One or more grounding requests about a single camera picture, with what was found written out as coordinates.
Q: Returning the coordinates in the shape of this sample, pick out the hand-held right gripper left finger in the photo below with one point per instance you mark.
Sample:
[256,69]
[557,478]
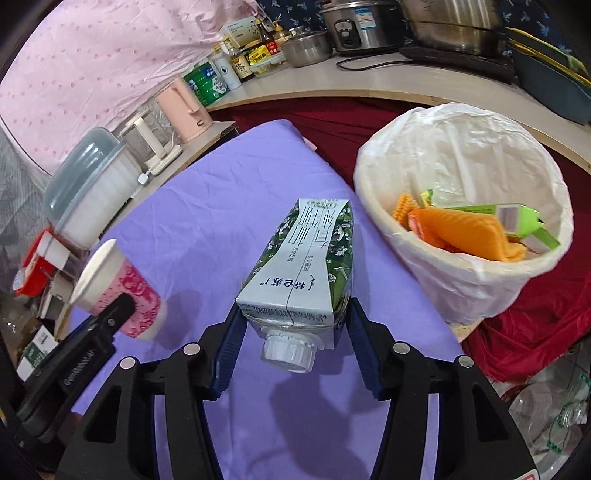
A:
[228,350]

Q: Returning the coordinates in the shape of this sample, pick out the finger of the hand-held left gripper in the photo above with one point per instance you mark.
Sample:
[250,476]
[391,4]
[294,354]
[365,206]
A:
[113,318]

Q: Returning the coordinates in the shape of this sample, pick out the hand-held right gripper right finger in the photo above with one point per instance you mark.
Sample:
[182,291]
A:
[364,350]

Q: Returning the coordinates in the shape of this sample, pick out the pink patterned paper cup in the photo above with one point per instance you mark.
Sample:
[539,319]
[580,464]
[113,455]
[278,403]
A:
[138,295]

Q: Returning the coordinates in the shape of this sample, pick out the green floral milk carton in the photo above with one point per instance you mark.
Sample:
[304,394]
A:
[300,258]

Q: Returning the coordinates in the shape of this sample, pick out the orange wrapper with red print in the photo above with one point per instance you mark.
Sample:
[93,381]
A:
[418,226]

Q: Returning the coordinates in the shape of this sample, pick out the orange waffle cloth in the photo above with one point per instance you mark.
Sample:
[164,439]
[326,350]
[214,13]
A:
[466,230]

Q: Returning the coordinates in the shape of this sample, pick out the yellow-green box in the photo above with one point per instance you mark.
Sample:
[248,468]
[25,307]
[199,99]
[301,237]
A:
[427,197]

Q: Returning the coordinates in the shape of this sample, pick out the small green box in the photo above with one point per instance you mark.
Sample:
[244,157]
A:
[521,217]

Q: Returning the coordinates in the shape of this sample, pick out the bin with white liner bag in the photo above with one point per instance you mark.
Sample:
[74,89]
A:
[461,147]

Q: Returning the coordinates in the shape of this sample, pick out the green and white carton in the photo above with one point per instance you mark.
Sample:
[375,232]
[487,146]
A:
[39,353]

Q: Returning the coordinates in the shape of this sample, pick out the red and white box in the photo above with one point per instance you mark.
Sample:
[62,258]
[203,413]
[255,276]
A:
[34,263]

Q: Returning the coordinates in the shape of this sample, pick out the clear plastic lidded container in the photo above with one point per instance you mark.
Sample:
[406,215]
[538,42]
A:
[87,194]

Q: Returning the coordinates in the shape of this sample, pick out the white power plug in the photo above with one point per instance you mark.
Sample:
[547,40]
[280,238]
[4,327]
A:
[144,178]

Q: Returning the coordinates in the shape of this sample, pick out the purple bed sheet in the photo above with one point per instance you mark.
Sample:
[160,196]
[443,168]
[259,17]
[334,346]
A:
[207,207]

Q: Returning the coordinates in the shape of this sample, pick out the grey cloth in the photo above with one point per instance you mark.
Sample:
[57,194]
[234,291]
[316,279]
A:
[18,207]

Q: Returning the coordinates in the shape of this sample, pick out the dark red cloth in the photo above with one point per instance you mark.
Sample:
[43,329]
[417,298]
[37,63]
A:
[531,337]

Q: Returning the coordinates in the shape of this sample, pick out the white glass kettle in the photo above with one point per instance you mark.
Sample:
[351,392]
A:
[152,143]

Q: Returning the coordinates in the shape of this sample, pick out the pile of clear plastic bottles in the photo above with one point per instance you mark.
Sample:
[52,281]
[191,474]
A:
[549,415]

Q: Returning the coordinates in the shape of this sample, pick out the small pink cloth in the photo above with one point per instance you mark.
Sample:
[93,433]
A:
[310,145]

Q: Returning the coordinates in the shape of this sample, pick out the pink kettle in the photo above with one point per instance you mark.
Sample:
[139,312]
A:
[182,110]

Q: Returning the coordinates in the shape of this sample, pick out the pink dotted cloth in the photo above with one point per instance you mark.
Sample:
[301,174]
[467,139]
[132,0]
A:
[92,60]

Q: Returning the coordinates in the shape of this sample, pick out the white bottle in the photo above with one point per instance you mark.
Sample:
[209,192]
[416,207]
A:
[228,71]

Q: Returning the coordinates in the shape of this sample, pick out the dark soy sauce bottle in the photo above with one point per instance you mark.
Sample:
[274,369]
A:
[242,67]

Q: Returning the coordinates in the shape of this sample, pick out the clear food container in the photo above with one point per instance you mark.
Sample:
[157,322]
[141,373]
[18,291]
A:
[272,64]

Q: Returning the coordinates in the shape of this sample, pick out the black induction cooker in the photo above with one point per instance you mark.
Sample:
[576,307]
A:
[457,64]

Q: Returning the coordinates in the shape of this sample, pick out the small steel pot with lid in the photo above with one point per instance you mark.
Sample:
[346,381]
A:
[307,48]

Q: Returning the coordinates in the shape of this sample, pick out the white and green box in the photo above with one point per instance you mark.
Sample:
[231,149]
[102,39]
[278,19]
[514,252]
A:
[238,31]

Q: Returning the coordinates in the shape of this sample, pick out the sauce bottle with red label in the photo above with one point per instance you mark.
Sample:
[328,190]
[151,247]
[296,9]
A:
[268,39]

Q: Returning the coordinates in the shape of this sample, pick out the steel rice cooker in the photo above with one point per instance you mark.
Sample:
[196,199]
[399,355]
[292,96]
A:
[364,27]

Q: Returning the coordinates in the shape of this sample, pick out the blue and yellow basin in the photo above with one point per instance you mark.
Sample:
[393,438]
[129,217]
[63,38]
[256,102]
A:
[545,74]

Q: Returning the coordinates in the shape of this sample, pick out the large steel steamer pot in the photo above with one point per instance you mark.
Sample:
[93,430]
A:
[452,25]

